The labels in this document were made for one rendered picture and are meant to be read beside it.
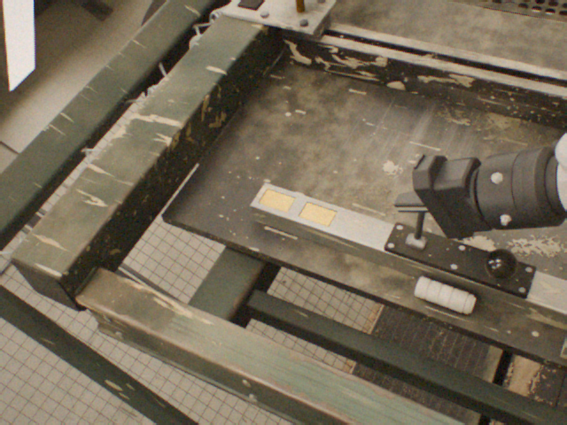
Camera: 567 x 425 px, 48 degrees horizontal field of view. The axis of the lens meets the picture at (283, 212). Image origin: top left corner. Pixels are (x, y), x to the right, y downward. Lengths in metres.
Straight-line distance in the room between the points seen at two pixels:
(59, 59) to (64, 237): 5.54
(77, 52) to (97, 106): 4.89
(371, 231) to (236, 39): 0.46
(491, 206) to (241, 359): 0.36
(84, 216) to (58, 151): 0.60
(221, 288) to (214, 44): 0.45
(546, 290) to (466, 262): 0.11
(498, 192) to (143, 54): 1.20
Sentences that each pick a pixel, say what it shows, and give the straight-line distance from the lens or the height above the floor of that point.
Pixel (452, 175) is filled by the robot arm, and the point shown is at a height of 1.56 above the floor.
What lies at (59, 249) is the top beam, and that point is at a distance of 0.96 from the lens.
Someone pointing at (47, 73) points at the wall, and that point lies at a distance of 6.38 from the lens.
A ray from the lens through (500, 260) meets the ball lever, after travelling 0.78.
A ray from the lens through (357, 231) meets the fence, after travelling 0.94.
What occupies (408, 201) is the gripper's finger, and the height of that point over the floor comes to 1.56.
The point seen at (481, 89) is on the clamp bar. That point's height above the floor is 1.51.
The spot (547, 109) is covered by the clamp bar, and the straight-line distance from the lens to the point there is 1.14.
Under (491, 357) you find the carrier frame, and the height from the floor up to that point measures 0.78.
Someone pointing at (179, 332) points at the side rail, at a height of 1.70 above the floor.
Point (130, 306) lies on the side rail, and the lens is 0.92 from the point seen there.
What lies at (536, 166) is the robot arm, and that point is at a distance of 0.72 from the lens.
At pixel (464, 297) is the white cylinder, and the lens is 0.90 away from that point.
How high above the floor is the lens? 1.75
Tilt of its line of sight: 5 degrees down
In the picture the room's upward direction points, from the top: 55 degrees counter-clockwise
